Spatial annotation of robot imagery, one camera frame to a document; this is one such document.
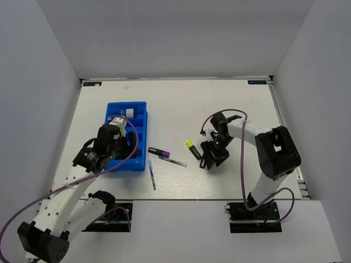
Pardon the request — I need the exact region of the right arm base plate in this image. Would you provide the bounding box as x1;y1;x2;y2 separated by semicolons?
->
224;202;282;233

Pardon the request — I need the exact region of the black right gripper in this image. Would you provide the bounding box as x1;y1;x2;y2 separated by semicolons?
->
201;135;234;169

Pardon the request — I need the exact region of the left corner label sticker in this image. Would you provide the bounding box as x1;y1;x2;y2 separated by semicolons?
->
83;82;102;87

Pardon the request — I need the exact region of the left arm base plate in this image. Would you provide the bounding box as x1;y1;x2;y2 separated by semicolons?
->
83;202;133;233

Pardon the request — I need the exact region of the green cap highlighter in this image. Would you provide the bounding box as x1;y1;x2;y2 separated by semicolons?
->
199;156;207;169

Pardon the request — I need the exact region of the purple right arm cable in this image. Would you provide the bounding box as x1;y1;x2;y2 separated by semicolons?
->
201;108;296;226

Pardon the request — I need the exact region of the blue gel jar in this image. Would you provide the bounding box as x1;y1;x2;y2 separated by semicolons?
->
120;108;135;119

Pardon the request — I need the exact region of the yellow cap highlighter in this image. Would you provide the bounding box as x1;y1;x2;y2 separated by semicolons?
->
186;140;201;161

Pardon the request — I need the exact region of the purple cap black marker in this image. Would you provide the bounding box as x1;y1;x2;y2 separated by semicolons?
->
148;147;170;158

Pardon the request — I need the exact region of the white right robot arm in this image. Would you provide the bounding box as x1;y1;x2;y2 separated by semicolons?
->
200;110;301;219

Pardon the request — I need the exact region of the corner label sticker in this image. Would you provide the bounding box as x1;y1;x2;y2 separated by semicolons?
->
83;82;102;87
247;80;267;85

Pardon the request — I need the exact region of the blue white pen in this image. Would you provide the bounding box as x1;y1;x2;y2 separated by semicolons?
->
148;160;156;191

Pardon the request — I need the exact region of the right corner label sticker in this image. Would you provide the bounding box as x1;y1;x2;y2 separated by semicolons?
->
247;80;267;85

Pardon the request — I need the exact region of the aluminium table edge rail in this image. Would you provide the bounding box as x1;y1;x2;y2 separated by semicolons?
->
268;75;312;200

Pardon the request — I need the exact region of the blue compartment tray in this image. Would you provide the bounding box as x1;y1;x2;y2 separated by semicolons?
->
105;101;148;171

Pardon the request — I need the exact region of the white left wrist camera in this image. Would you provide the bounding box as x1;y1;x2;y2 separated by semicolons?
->
108;116;127;137

